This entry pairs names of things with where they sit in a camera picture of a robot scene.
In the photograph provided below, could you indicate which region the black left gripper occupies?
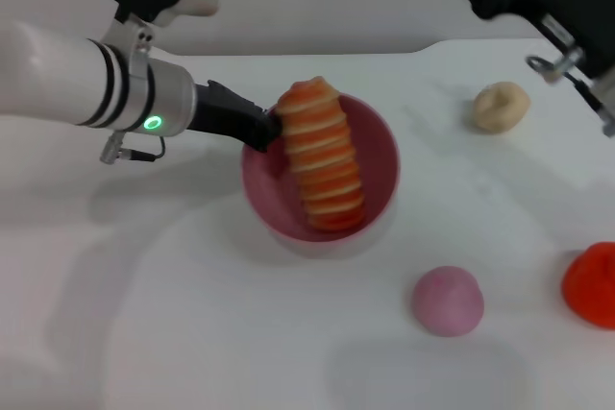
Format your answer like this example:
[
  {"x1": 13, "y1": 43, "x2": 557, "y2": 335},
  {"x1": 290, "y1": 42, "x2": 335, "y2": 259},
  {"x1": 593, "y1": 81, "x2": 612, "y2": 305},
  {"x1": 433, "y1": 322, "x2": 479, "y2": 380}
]
[{"x1": 188, "y1": 79, "x2": 285, "y2": 155}]

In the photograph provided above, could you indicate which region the orange striped bread roll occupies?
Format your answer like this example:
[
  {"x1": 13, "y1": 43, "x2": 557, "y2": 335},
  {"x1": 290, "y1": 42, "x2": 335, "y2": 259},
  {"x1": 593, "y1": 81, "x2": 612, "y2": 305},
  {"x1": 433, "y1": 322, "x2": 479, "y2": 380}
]
[{"x1": 276, "y1": 76, "x2": 366, "y2": 232}]

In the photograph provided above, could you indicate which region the pink plastic bowl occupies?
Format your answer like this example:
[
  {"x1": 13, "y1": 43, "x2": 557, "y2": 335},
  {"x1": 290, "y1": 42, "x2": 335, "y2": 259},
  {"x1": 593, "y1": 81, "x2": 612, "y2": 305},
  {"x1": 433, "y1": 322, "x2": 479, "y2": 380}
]
[{"x1": 240, "y1": 92, "x2": 402, "y2": 249}]

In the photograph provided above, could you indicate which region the beige folded bun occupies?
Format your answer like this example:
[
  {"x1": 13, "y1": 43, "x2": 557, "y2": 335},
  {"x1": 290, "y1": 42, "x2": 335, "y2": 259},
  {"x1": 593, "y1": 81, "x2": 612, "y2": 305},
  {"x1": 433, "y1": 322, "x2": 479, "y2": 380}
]
[{"x1": 472, "y1": 81, "x2": 532, "y2": 133}]

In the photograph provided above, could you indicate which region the pink round bun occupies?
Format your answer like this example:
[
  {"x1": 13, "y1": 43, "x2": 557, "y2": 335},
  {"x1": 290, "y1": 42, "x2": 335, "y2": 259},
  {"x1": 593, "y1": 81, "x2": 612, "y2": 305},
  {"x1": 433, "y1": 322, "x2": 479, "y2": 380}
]
[{"x1": 411, "y1": 265, "x2": 485, "y2": 338}]

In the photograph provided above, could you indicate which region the red round bun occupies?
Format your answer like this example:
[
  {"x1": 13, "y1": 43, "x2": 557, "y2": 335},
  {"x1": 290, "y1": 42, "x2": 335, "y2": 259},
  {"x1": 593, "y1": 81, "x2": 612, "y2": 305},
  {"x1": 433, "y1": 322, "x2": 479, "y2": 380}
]
[{"x1": 561, "y1": 242, "x2": 615, "y2": 331}]

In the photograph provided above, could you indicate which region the right arm connector cable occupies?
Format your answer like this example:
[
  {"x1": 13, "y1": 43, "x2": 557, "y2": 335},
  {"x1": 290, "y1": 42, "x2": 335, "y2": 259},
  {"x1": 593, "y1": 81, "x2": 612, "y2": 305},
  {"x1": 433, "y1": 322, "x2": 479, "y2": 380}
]
[{"x1": 526, "y1": 44, "x2": 615, "y2": 138}]

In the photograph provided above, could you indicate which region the arm connector cable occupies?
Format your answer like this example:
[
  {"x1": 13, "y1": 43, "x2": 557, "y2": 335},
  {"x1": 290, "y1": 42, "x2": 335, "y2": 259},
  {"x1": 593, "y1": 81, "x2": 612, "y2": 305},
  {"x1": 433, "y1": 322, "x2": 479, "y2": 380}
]
[
  {"x1": 99, "y1": 133, "x2": 167, "y2": 165},
  {"x1": 526, "y1": 44, "x2": 615, "y2": 138}
]

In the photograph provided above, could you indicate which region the left arm connector cable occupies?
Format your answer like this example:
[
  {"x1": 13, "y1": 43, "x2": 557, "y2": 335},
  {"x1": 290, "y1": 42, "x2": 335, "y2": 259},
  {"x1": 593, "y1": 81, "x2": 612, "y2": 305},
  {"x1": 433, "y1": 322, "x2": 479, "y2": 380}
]
[{"x1": 99, "y1": 133, "x2": 167, "y2": 165}]

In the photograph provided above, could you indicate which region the silver left camera bracket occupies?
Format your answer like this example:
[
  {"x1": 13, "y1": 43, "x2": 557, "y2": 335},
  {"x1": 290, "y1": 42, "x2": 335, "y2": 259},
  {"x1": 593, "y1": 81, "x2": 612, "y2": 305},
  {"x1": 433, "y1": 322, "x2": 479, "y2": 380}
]
[{"x1": 100, "y1": 15, "x2": 156, "y2": 81}]

